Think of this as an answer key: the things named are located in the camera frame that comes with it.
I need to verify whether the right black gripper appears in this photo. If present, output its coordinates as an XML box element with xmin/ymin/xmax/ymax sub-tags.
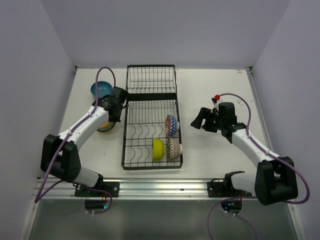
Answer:
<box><xmin>190</xmin><ymin>106</ymin><xmax>225</xmax><ymax>132</ymax></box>

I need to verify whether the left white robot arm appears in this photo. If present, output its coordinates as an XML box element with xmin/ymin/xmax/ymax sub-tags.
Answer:
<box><xmin>40</xmin><ymin>87</ymin><xmax>129</xmax><ymax>197</ymax></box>

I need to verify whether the blue ceramic bowl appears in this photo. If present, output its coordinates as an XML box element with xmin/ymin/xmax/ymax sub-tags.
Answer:
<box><xmin>90</xmin><ymin>81</ymin><xmax>113</xmax><ymax>99</ymax></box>

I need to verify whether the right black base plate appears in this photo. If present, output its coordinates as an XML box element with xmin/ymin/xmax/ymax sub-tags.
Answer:
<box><xmin>206</xmin><ymin>178</ymin><xmax>233</xmax><ymax>198</ymax></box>

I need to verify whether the brown scale patterned bowl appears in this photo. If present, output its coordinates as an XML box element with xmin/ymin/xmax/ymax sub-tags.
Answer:
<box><xmin>166</xmin><ymin>137</ymin><xmax>183</xmax><ymax>162</ymax></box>

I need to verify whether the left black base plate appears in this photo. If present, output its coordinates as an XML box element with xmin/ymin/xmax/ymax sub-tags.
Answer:
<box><xmin>74</xmin><ymin>181</ymin><xmax>120</xmax><ymax>198</ymax></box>

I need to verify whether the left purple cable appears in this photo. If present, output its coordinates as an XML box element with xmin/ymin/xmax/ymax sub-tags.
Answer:
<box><xmin>33</xmin><ymin>66</ymin><xmax>117</xmax><ymax>215</ymax></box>

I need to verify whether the aluminium mounting rail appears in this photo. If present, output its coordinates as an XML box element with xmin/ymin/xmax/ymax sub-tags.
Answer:
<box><xmin>32</xmin><ymin>176</ymin><xmax>253</xmax><ymax>201</ymax></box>

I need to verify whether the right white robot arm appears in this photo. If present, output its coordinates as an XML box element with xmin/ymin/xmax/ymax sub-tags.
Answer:
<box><xmin>190</xmin><ymin>102</ymin><xmax>298</xmax><ymax>206</ymax></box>

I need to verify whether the lime yellow bowl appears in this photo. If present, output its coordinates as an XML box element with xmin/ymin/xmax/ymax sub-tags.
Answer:
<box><xmin>152</xmin><ymin>138</ymin><xmax>165</xmax><ymax>161</ymax></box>

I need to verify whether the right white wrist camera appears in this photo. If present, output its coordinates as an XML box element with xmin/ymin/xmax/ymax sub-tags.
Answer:
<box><xmin>211</xmin><ymin>94</ymin><xmax>223</xmax><ymax>111</ymax></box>

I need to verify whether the black wire dish rack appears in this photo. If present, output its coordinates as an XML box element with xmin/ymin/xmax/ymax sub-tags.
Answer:
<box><xmin>121</xmin><ymin>64</ymin><xmax>183</xmax><ymax>171</ymax></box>

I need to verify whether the blue zigzag patterned bowl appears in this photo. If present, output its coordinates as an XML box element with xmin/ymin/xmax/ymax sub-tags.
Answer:
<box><xmin>165</xmin><ymin>114</ymin><xmax>180</xmax><ymax>138</ymax></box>

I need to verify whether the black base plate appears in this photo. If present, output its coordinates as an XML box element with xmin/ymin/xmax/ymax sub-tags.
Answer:
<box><xmin>206</xmin><ymin>178</ymin><xmax>233</xmax><ymax>198</ymax></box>
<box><xmin>74</xmin><ymin>181</ymin><xmax>120</xmax><ymax>198</ymax></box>

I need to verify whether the pale grey-green bowl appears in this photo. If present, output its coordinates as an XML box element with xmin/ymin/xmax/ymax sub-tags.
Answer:
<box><xmin>97</xmin><ymin>125</ymin><xmax>115</xmax><ymax>133</ymax></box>

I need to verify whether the orange ceramic bowl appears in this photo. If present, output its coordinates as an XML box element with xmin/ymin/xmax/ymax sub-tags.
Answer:
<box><xmin>100</xmin><ymin>121</ymin><xmax>115</xmax><ymax>128</ymax></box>

